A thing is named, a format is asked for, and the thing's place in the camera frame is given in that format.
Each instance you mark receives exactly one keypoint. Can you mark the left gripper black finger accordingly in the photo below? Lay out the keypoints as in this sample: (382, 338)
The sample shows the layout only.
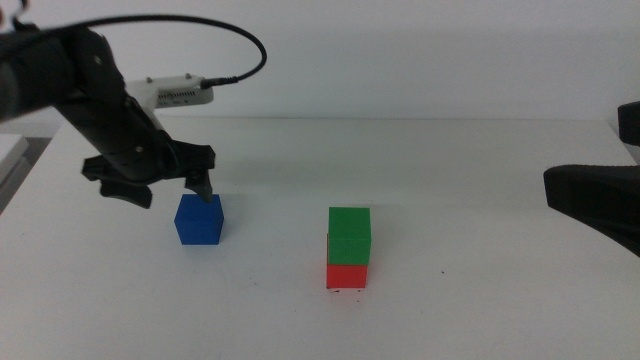
(127, 194)
(201, 186)

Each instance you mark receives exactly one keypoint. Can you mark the blue cube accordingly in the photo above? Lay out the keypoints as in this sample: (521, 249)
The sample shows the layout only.
(197, 222)

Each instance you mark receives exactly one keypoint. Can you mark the green cube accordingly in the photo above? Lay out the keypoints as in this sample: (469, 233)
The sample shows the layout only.
(349, 235)

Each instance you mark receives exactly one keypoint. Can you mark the red cube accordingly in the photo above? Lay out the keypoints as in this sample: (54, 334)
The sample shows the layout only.
(347, 276)

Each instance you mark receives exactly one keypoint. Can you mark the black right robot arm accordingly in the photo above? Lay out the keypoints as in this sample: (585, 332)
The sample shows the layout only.
(600, 200)

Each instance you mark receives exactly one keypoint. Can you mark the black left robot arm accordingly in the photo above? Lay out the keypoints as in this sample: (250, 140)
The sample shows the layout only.
(45, 70)

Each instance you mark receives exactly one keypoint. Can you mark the white side shelf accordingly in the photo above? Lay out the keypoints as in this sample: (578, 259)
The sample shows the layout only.
(10, 150)

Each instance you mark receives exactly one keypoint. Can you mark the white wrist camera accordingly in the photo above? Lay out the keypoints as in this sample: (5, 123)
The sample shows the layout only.
(175, 92)

